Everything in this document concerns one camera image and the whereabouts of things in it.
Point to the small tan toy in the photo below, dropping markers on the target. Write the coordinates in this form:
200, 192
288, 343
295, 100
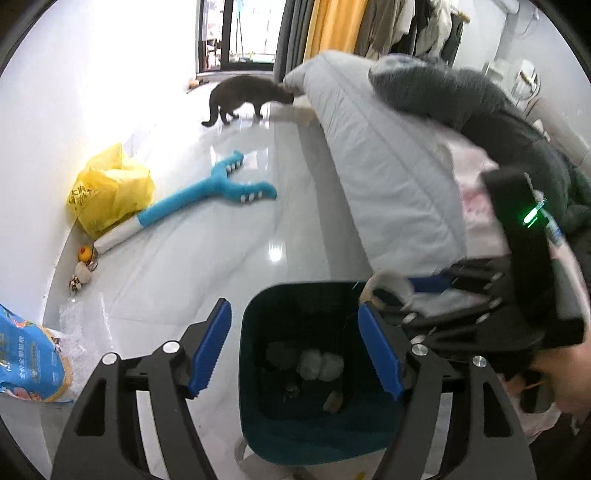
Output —
195, 84

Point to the glass balcony door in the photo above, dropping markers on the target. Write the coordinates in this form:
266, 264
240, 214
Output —
240, 32

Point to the blue pet food bag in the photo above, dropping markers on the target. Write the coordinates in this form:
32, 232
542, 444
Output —
27, 355

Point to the black packet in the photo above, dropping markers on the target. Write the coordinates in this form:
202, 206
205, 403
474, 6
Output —
292, 392

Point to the dark green hanging garment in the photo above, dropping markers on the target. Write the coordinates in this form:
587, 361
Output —
453, 39

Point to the white hanging jacket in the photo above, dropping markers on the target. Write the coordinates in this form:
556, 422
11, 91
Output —
434, 27

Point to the beige hanging coat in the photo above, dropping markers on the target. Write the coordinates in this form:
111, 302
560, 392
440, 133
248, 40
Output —
378, 25

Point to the yellow curtain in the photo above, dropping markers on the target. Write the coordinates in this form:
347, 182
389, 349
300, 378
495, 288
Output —
332, 27

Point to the grey curtain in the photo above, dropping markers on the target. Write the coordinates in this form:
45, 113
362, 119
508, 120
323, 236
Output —
293, 37

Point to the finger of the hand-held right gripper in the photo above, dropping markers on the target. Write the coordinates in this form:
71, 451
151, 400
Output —
475, 279
452, 323

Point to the yellow plastic bag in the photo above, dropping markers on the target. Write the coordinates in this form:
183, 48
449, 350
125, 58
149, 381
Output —
111, 194

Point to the small spotted ball toy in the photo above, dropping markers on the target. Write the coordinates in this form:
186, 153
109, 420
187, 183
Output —
75, 285

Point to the large cardboard tape roll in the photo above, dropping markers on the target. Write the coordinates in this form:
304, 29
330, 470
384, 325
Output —
392, 277

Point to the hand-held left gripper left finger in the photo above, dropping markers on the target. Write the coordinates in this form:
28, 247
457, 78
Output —
210, 350

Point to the dark grey fleece blanket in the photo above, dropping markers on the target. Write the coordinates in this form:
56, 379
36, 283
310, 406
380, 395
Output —
438, 92

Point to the small yellow duck toy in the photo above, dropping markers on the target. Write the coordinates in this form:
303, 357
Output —
84, 251

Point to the pink printed bedsheet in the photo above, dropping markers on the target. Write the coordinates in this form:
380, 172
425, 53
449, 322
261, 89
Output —
475, 207

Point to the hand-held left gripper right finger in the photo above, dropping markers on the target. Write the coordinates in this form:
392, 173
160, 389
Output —
381, 355

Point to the person's right hand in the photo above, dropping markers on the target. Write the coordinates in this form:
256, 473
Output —
572, 378

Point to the grey cat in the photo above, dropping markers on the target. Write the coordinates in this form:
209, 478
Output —
244, 94

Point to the teal trash bin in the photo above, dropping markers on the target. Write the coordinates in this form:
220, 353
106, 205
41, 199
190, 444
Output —
277, 429

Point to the grey mattress cover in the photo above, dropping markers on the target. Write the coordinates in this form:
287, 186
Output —
378, 161

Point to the clear bubble wrap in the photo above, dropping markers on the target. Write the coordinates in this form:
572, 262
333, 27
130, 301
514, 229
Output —
76, 341

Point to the black hanging garment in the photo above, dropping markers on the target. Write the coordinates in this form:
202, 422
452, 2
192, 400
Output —
411, 32

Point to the white tissue wad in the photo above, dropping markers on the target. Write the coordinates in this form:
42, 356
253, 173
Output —
318, 364

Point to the small white plush toy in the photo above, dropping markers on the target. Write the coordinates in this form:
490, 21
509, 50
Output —
84, 272

